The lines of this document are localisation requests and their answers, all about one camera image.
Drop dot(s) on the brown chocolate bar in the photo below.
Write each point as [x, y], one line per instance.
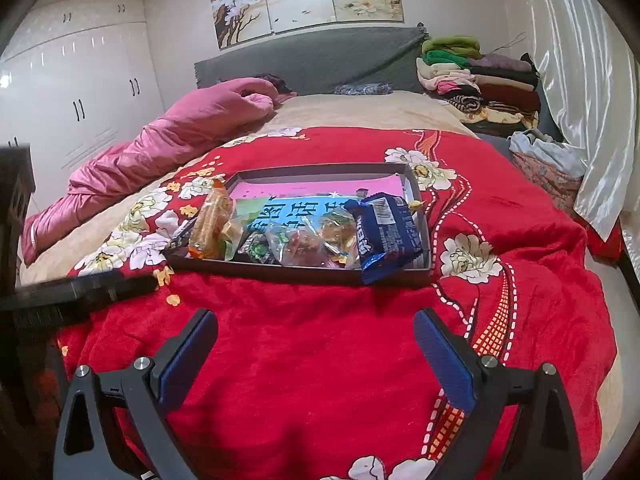
[182, 237]

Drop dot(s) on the white satin curtain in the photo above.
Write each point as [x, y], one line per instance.
[590, 85]

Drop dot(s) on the black and green pea packet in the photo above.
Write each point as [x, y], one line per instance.
[257, 252]

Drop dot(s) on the dark patterned pillow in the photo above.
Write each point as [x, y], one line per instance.
[362, 89]

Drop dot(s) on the clear pastry packet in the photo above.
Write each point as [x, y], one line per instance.
[335, 232]

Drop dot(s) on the stack of folded clothes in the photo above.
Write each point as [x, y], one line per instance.
[500, 90]

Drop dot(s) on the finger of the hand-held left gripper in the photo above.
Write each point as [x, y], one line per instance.
[120, 287]

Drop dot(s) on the white wardrobe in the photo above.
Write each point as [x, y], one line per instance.
[75, 85]

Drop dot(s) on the pink floral cloth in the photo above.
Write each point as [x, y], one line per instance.
[550, 185]

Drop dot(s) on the grey shallow cardboard box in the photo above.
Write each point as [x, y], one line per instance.
[300, 272]

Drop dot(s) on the grey headboard cover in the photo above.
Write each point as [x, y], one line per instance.
[325, 60]

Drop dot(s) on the light crumpled cloth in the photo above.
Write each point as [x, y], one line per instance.
[545, 152]

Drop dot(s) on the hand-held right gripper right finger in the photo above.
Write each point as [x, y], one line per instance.
[445, 360]

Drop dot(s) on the pink and blue book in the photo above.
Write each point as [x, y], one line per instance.
[260, 190]

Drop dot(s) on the dark wooden cabinet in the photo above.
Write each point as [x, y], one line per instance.
[17, 210]

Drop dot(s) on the clear packet green label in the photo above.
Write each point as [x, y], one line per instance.
[292, 245]

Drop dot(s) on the blue cookie packet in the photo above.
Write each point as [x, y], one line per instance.
[385, 240]

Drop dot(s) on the red floral blanket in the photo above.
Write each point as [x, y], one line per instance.
[325, 360]

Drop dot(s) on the dark purple cloth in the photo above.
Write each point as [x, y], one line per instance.
[277, 85]

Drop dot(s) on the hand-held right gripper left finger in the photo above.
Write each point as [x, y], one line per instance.
[187, 360]

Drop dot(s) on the pale green candy packet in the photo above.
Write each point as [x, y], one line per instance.
[247, 215]

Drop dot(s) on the orange snack packet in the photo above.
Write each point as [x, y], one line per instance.
[210, 220]

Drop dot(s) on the pink quilt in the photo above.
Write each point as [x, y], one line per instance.
[150, 155]

